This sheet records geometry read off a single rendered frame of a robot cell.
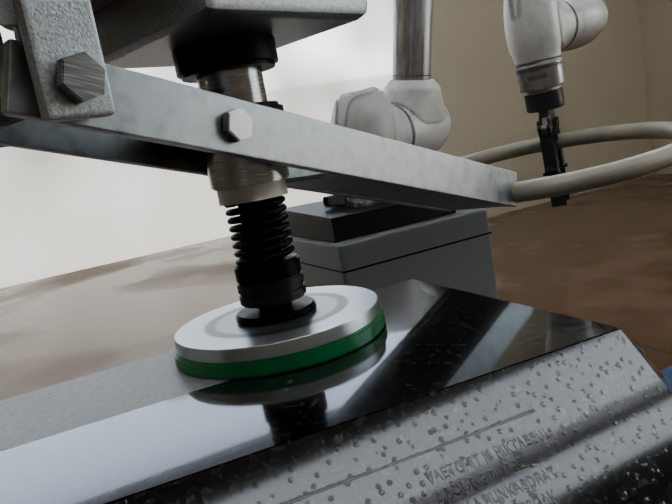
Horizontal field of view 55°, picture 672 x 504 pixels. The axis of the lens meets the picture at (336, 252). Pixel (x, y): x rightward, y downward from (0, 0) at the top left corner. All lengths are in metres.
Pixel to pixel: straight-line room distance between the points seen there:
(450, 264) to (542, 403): 1.03
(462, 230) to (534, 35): 0.46
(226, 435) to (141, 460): 0.06
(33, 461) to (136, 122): 0.26
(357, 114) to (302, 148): 0.92
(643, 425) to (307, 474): 0.25
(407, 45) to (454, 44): 5.01
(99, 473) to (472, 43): 6.53
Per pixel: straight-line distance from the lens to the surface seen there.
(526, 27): 1.35
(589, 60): 7.87
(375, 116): 1.55
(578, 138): 1.38
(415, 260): 1.46
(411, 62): 1.71
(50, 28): 0.48
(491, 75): 6.93
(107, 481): 0.47
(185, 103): 0.55
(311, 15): 0.61
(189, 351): 0.62
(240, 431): 0.48
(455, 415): 0.48
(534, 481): 0.48
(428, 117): 1.69
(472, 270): 1.56
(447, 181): 0.81
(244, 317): 0.65
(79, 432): 0.57
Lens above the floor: 1.01
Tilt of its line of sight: 9 degrees down
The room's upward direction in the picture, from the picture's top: 10 degrees counter-clockwise
